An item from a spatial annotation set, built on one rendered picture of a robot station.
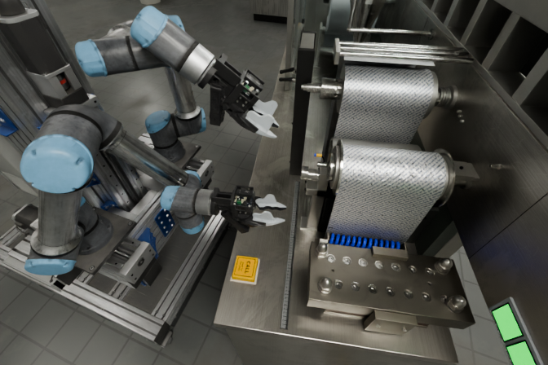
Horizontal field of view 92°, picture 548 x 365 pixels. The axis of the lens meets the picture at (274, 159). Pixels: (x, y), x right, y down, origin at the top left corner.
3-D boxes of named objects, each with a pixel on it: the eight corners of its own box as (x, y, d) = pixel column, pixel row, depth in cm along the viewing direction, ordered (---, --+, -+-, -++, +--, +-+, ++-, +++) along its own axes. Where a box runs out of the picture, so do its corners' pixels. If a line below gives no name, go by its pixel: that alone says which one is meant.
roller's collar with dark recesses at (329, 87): (319, 92, 86) (322, 73, 81) (338, 93, 85) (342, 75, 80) (319, 103, 81) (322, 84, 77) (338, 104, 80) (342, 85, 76)
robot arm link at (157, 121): (151, 134, 130) (141, 112, 120) (178, 128, 134) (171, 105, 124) (152, 150, 122) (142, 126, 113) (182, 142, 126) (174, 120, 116)
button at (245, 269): (237, 257, 88) (236, 254, 86) (258, 261, 87) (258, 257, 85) (232, 279, 83) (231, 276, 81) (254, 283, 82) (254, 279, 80)
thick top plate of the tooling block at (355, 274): (309, 250, 82) (311, 240, 78) (443, 267, 79) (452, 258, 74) (307, 305, 71) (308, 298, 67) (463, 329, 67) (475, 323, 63)
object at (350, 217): (325, 231, 81) (336, 195, 68) (404, 241, 79) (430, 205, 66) (325, 233, 81) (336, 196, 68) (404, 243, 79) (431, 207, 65)
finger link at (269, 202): (287, 199, 75) (254, 199, 75) (286, 210, 79) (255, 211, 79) (286, 190, 77) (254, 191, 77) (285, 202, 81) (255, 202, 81)
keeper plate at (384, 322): (364, 321, 74) (374, 310, 66) (400, 327, 73) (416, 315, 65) (364, 332, 72) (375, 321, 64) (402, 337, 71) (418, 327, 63)
